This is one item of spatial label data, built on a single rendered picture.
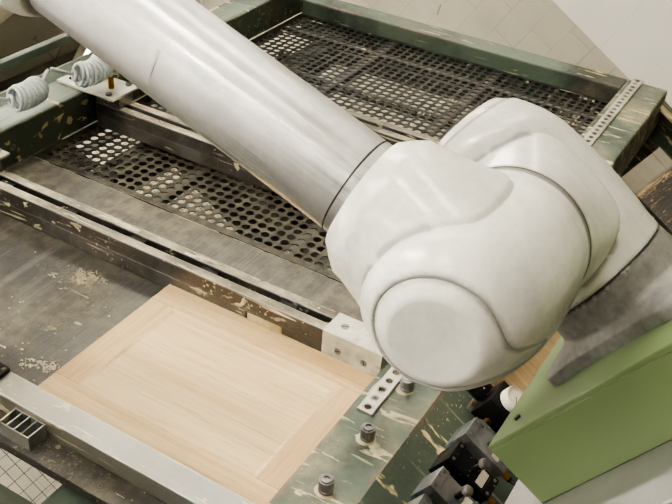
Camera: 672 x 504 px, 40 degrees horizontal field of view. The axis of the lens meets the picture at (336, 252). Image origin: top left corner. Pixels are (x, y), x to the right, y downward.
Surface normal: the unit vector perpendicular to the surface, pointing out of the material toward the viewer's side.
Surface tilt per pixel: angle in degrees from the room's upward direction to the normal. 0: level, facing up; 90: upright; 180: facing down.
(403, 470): 90
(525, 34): 90
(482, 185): 75
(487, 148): 83
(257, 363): 58
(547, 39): 90
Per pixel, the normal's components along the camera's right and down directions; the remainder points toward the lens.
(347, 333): 0.06, -0.81
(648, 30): -0.51, 0.46
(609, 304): -0.39, 0.20
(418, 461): 0.51, -0.51
